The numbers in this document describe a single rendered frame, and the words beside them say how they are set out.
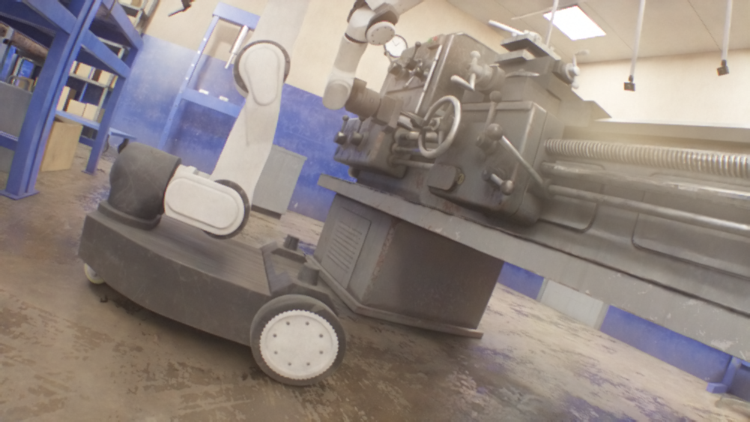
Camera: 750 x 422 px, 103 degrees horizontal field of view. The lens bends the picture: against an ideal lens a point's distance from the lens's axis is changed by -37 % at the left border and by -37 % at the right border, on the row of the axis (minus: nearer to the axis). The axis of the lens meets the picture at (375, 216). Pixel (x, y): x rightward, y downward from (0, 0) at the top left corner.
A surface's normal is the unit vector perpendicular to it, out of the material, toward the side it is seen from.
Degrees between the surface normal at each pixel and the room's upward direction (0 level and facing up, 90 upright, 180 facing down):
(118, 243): 90
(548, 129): 90
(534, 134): 90
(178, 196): 90
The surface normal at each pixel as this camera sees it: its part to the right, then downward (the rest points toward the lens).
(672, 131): -0.86, -0.31
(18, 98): 0.18, 0.10
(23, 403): 0.35, -0.94
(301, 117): 0.37, 0.17
